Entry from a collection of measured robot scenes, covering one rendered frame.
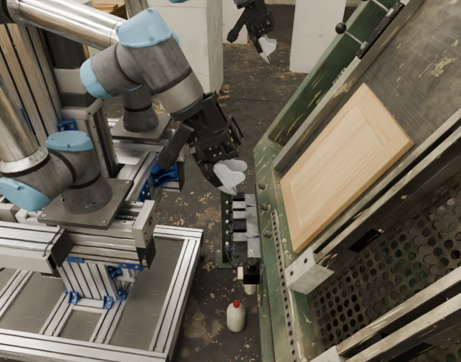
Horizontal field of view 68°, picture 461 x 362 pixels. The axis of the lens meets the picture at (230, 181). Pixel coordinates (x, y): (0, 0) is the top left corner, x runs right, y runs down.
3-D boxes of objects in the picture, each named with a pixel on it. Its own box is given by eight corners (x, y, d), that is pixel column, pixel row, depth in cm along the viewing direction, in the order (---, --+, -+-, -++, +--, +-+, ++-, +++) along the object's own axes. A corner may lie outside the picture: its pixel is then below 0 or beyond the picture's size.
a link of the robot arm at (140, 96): (116, 104, 142) (109, 72, 133) (140, 93, 150) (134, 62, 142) (137, 111, 136) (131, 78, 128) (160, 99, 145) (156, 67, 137)
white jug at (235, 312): (226, 315, 191) (226, 294, 178) (244, 315, 191) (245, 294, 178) (226, 332, 183) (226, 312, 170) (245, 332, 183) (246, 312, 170)
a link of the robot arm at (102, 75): (129, 86, 70) (169, 68, 64) (93, 109, 62) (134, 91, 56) (108, 49, 67) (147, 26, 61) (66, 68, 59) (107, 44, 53)
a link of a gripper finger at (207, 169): (222, 190, 64) (198, 154, 60) (215, 192, 65) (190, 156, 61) (225, 175, 68) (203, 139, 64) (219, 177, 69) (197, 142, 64)
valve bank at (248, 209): (225, 215, 171) (225, 177, 156) (254, 215, 171) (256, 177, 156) (225, 307, 132) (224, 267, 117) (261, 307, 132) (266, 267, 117)
